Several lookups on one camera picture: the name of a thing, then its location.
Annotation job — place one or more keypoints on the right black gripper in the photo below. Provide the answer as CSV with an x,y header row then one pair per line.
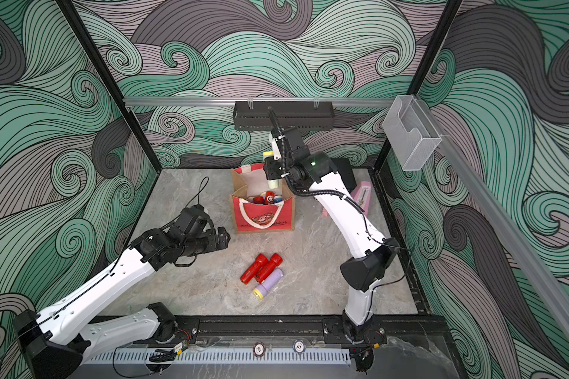
x,y
272,168

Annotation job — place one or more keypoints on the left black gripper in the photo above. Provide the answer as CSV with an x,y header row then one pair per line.
x,y
213,245

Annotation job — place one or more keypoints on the red flashlight white head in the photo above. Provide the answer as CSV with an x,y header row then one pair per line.
x,y
269,197

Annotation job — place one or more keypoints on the red jute tote bag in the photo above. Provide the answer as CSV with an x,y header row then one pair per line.
x,y
259,206

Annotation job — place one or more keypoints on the purple flashlight yellow head bottom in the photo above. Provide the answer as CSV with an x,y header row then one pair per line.
x,y
262,289

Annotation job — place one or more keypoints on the pale green flashlight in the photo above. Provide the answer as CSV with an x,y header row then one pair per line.
x,y
272,170

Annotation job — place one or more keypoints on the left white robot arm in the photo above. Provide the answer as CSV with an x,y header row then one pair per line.
x,y
58,339

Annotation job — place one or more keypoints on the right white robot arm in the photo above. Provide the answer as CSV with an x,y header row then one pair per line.
x,y
372,252

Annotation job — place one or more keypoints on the black hard carry case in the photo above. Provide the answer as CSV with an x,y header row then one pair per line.
x,y
345,170

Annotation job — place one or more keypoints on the pink metronome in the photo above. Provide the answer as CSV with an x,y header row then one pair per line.
x,y
362,195

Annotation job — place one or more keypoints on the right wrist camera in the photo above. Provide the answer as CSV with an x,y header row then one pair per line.
x,y
291,145

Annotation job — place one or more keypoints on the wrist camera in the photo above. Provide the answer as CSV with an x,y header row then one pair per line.
x,y
291,145
191,222

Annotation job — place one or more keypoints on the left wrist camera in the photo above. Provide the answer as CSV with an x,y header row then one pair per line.
x,y
191,222

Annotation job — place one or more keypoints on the black wall shelf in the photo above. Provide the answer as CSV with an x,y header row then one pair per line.
x,y
255,115

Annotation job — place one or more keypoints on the clear plastic wall bin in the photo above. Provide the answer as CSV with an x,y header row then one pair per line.
x,y
412,131

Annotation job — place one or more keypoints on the white perforated cable tray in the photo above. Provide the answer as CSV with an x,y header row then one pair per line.
x,y
217,356

